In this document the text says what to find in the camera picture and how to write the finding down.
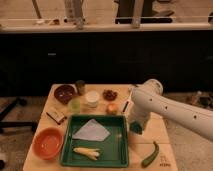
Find green zucchini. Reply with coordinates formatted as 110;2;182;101
141;142;159;168

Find dark metal cup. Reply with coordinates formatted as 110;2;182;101
75;80;85;95

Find orange red bowl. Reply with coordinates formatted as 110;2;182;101
32;127;64;160

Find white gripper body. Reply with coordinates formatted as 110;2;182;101
128;106;150;132

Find small orange cup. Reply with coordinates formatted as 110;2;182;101
106;103;118;115

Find light green cup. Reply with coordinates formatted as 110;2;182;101
68;99;80;114

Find white round container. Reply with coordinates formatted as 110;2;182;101
85;91;100;107

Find teal sponge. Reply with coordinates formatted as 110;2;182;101
130;122;143;134

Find dark maroon bowl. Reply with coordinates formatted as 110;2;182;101
54;84;75;104

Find green plastic tray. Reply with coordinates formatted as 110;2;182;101
60;115;129;168

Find brown cookie plate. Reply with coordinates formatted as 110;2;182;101
103;89;118;101

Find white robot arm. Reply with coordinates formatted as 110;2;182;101
130;79;213;142

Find grey folded cloth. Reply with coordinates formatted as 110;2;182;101
73;119;110;142

